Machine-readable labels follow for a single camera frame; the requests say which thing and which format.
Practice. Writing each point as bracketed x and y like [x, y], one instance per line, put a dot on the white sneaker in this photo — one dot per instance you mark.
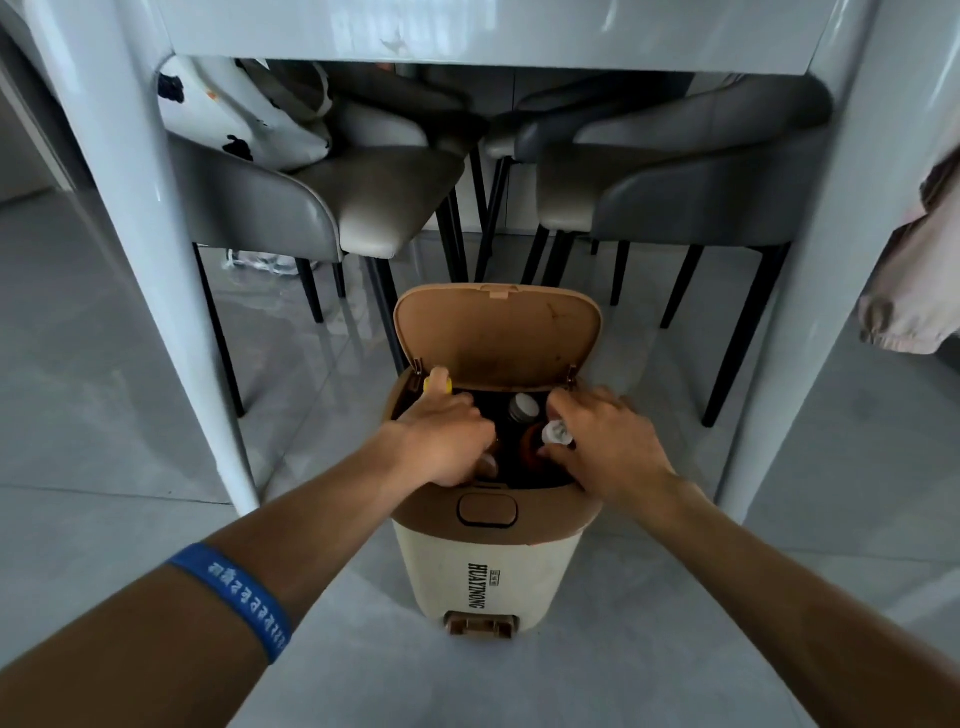
[262, 262]

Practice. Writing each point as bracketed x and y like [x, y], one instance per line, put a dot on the person's right hand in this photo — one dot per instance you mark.
[615, 450]

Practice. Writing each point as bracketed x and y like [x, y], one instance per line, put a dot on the cream and brown pedal bin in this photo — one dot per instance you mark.
[487, 555]

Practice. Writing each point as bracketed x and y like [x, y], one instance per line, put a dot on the blue printed wristband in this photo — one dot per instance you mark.
[236, 596]

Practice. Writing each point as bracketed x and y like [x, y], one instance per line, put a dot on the person's left hand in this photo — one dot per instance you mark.
[439, 439]

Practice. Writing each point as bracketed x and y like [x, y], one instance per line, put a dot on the beige item with yellow band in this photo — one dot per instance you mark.
[438, 381]

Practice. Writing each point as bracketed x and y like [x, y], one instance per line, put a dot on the person's right forearm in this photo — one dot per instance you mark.
[787, 622]

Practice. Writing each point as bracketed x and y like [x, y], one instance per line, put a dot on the person's left forearm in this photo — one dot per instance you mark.
[225, 570]

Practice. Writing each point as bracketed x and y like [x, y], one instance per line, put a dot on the white capped small bottle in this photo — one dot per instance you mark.
[556, 432]

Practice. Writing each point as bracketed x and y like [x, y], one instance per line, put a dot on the beige hanging garment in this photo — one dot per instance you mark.
[915, 277]

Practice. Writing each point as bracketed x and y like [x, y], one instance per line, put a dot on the white glossy table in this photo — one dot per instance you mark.
[487, 30]

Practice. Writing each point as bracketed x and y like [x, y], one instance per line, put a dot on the person's right thumb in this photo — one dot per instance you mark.
[556, 453]

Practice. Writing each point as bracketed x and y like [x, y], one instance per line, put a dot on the reddish brown bottle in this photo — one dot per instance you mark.
[531, 450]

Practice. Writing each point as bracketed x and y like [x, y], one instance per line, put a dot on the grey capped bottle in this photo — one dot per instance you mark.
[523, 409]

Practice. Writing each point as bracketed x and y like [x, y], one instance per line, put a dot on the person's left fingers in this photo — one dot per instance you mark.
[480, 439]

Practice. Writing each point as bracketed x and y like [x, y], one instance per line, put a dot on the grey upholstered chair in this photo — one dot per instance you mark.
[397, 105]
[360, 195]
[540, 120]
[675, 187]

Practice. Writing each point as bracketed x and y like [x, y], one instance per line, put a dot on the white bag with black patches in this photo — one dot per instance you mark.
[232, 112]

